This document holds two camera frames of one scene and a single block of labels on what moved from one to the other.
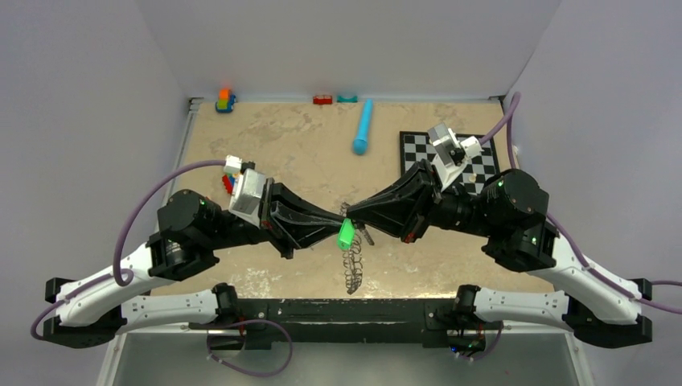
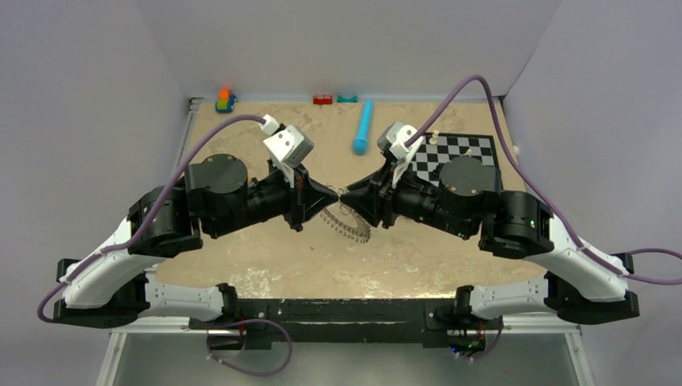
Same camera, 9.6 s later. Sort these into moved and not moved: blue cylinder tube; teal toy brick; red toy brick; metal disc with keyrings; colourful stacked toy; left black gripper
Moved: metal disc with keyrings; left black gripper
Not moved: colourful stacked toy; teal toy brick; blue cylinder tube; red toy brick
